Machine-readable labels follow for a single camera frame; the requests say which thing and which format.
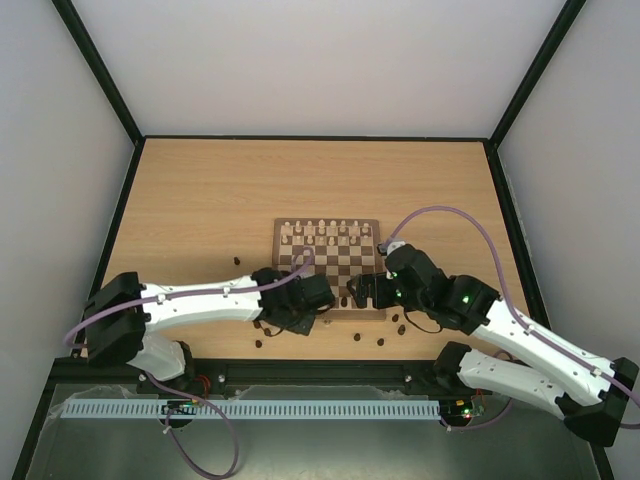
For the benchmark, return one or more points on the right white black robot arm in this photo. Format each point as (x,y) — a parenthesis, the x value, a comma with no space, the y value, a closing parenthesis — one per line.
(588,393)

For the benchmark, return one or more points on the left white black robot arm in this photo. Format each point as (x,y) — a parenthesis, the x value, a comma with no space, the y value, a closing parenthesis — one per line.
(126,318)

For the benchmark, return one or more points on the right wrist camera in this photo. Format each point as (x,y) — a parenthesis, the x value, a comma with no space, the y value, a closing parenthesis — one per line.
(388,247)

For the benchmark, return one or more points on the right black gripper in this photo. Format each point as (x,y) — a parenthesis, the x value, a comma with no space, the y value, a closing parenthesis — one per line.
(376,291)

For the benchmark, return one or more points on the white slotted cable duct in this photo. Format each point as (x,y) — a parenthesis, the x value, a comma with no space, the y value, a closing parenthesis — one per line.
(253,409)

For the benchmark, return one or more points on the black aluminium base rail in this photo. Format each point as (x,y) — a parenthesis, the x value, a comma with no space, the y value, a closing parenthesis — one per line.
(434,379)

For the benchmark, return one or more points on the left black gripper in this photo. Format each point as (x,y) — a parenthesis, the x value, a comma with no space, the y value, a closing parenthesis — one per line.
(304,325)

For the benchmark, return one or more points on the wooden chess board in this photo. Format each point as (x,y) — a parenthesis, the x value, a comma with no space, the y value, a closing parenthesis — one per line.
(349,250)

